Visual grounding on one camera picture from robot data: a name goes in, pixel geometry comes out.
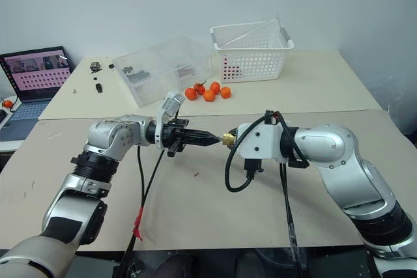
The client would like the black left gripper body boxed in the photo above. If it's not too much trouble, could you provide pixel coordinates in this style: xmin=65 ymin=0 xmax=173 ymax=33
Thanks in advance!
xmin=161 ymin=117 xmax=190 ymax=158

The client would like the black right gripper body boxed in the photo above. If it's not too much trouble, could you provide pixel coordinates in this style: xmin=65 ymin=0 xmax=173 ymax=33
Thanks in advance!
xmin=243 ymin=157 xmax=264 ymax=182

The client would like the brass padlock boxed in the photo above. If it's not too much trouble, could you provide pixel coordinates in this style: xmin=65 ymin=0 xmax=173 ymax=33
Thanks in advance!
xmin=221 ymin=132 xmax=238 ymax=146

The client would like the red object behind basket holes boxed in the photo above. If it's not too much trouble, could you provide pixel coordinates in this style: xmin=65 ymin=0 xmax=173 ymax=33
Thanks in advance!
xmin=223 ymin=59 xmax=242 ymax=80

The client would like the long black part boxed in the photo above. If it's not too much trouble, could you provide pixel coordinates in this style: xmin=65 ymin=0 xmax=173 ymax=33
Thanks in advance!
xmin=127 ymin=70 xmax=153 ymax=83

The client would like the beige table cover sheet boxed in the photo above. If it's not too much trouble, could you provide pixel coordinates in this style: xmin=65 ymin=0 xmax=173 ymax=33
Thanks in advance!
xmin=0 ymin=108 xmax=417 ymax=253
xmin=38 ymin=48 xmax=382 ymax=121

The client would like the white perforated plastic basket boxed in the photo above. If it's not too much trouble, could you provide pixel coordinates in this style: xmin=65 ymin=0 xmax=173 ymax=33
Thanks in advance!
xmin=210 ymin=16 xmax=295 ymax=83

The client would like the clear plastic storage box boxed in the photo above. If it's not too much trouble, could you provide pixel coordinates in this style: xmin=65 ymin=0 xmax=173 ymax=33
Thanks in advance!
xmin=112 ymin=35 xmax=220 ymax=108

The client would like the open laptop with pink screen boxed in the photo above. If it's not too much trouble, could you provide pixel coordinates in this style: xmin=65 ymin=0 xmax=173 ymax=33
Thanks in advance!
xmin=0 ymin=46 xmax=74 ymax=143

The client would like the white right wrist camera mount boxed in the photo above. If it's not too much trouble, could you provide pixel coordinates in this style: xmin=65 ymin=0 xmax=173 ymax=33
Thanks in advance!
xmin=233 ymin=120 xmax=291 ymax=163

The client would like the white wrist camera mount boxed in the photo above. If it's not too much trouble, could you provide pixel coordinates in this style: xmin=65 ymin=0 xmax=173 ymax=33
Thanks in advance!
xmin=155 ymin=90 xmax=186 ymax=150
xmin=233 ymin=120 xmax=291 ymax=163

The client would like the black looped right wrist cable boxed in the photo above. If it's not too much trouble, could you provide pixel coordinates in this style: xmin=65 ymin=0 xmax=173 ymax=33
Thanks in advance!
xmin=224 ymin=108 xmax=310 ymax=193

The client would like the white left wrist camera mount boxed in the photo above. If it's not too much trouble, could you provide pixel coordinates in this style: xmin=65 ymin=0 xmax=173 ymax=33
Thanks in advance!
xmin=155 ymin=90 xmax=186 ymax=150

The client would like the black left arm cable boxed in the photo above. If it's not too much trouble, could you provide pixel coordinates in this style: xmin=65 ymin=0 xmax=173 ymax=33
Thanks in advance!
xmin=121 ymin=145 xmax=147 ymax=278
xmin=132 ymin=149 xmax=165 ymax=243

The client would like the black hanging right arm cable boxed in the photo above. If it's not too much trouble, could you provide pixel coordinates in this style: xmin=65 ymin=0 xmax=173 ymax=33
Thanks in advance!
xmin=279 ymin=160 xmax=309 ymax=273

